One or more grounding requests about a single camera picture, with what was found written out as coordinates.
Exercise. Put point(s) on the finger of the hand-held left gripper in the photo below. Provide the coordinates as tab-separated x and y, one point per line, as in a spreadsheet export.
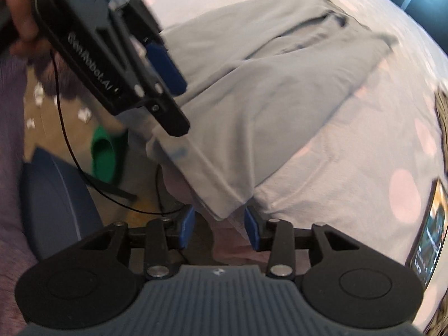
171	119
166	66

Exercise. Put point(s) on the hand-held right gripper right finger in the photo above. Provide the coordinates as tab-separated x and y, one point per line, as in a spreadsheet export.
251	229

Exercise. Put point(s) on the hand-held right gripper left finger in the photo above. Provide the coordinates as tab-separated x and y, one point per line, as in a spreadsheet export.
187	225

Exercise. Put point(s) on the grey shirt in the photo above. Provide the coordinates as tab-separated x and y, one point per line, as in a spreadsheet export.
262	112

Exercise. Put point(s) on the person's left hand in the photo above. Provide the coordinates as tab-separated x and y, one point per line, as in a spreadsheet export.
22	17

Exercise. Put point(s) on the white paper scrap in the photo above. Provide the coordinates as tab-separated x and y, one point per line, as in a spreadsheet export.
84	114
37	94
30	123

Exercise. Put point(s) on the green slipper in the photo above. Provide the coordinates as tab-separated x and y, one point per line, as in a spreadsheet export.
105	161

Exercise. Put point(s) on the grey pink-dotted bed blanket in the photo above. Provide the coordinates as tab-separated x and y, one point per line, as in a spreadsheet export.
350	182

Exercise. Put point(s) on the dark blue chair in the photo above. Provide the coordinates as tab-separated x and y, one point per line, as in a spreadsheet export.
59	199

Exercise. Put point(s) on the smartphone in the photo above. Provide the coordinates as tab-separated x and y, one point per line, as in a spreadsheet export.
432	238

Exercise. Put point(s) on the brown striped garment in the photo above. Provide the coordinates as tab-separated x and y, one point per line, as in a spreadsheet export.
443	122

